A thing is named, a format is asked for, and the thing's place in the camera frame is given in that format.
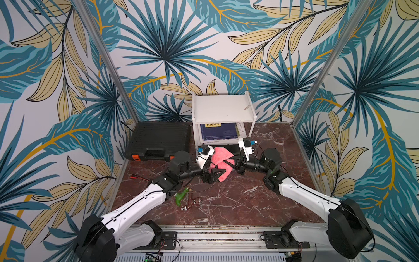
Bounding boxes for pink cleaning cloth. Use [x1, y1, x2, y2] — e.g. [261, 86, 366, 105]
[209, 147, 234, 182]

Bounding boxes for white two-tier bookshelf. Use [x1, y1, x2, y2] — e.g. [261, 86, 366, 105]
[192, 91, 256, 148]

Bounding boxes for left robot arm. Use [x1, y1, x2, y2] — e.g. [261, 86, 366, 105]
[74, 151, 225, 262]

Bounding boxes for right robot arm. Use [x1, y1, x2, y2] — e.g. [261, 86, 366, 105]
[223, 148, 376, 259]

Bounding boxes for red copper pipe fitting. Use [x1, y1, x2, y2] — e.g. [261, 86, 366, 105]
[181, 193, 202, 211]

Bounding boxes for dark blue book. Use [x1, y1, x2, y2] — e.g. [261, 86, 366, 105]
[200, 123, 239, 140]

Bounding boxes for black plastic tool case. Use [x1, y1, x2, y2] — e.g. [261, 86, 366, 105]
[125, 122, 191, 162]

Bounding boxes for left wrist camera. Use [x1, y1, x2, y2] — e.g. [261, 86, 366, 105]
[196, 144, 215, 169]

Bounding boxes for green handled tool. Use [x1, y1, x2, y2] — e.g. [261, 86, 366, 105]
[175, 187, 190, 206]

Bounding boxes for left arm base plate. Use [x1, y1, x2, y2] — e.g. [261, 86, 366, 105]
[134, 231, 179, 250]

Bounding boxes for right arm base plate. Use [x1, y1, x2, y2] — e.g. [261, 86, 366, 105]
[260, 231, 311, 251]

